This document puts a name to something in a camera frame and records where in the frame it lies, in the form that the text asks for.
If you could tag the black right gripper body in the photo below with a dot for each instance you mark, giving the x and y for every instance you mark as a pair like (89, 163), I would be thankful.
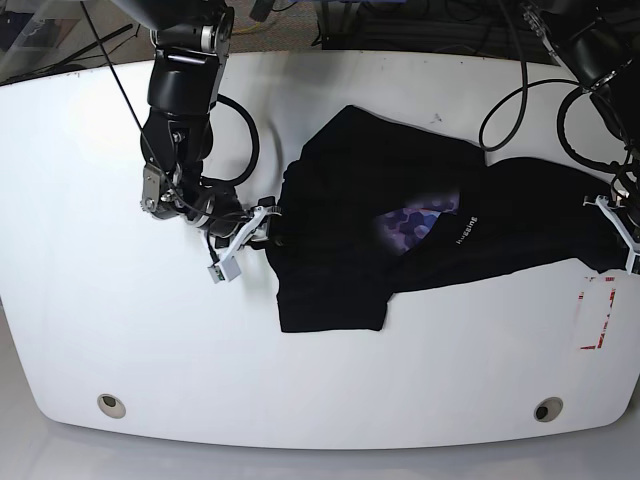
(220, 212)

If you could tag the black T-shirt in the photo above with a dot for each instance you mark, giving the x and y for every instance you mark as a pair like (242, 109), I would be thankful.
(373, 208)

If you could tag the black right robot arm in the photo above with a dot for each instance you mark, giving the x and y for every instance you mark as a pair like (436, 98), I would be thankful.
(191, 41)

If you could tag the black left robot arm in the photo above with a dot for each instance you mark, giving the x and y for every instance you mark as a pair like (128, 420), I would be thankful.
(604, 64)

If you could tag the left table grommet hole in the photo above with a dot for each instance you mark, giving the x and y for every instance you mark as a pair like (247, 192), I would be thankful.
(111, 406)

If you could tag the table grommet hole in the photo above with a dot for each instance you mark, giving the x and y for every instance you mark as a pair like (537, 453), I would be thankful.
(548, 409)
(111, 406)

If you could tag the red tape rectangle marking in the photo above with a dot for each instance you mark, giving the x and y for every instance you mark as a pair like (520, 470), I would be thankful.
(593, 312)

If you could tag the right table grommet hole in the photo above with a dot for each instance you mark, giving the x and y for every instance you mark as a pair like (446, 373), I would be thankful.
(548, 409)

